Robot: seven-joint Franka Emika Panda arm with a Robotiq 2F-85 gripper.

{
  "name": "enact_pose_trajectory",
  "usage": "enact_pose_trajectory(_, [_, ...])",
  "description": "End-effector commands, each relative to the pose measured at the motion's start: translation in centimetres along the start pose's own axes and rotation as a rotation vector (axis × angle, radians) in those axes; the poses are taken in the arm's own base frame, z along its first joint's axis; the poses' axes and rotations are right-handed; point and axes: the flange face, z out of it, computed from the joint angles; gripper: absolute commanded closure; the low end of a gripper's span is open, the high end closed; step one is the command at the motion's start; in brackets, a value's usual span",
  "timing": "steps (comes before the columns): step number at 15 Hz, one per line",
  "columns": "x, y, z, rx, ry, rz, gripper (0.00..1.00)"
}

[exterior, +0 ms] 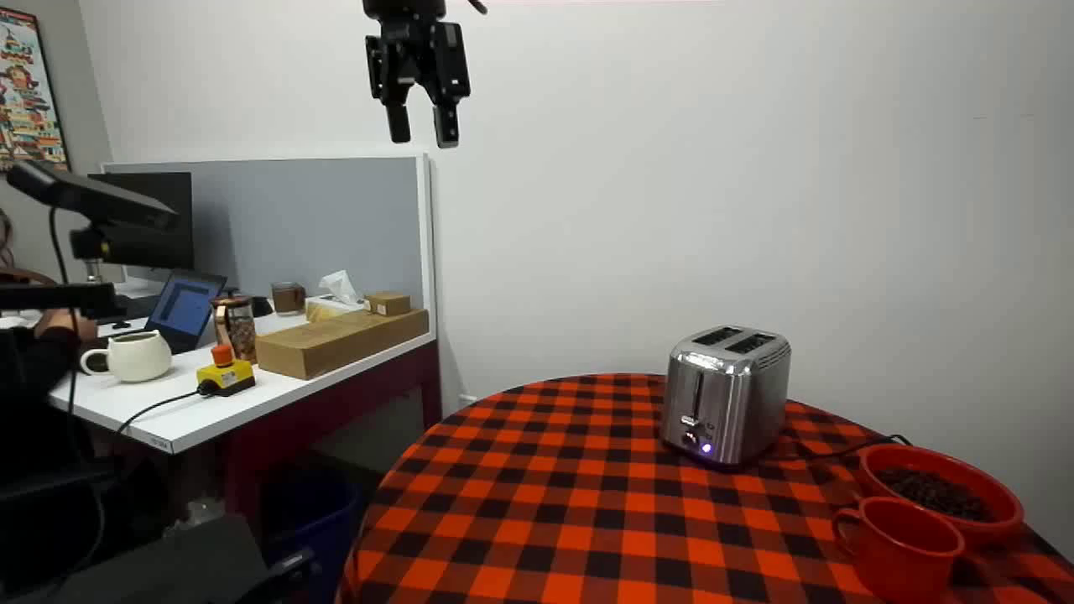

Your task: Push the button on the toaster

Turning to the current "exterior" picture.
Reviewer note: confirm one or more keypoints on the tissue box with tissues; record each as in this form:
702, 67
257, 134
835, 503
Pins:
333, 296

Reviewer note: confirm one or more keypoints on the red bowl of coffee beans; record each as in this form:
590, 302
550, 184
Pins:
976, 503

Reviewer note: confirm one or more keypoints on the blue waste bin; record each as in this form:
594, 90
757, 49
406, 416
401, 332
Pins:
310, 512

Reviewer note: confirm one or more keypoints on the grey desk partition panel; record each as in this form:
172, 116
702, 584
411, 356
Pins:
297, 220

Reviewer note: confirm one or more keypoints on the brown patterned cup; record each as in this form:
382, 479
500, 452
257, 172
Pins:
237, 326

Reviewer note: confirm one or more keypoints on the red enamel mug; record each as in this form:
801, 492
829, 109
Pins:
901, 553

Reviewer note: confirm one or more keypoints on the orange black checkered tablecloth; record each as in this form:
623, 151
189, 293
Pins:
564, 494

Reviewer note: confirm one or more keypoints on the colourful wall poster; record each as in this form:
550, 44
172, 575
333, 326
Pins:
29, 112

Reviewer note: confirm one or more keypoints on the yellow orange toy truck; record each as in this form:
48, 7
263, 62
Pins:
227, 373

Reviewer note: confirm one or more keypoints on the small cardboard box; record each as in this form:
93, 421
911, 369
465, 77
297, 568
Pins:
386, 302

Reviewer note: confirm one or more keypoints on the black computer monitor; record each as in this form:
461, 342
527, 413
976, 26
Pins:
142, 239

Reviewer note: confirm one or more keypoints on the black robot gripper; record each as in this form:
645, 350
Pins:
418, 44

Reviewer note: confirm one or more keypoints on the flat cardboard box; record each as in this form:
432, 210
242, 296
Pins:
333, 342

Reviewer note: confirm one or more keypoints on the open laptop blue screen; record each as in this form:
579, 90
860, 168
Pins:
184, 305

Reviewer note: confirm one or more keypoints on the silver two-slot toaster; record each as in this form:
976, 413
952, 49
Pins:
725, 390

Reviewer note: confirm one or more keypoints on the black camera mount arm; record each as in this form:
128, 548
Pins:
85, 195

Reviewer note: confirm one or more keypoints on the white ceramic teapot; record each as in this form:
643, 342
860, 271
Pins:
128, 356

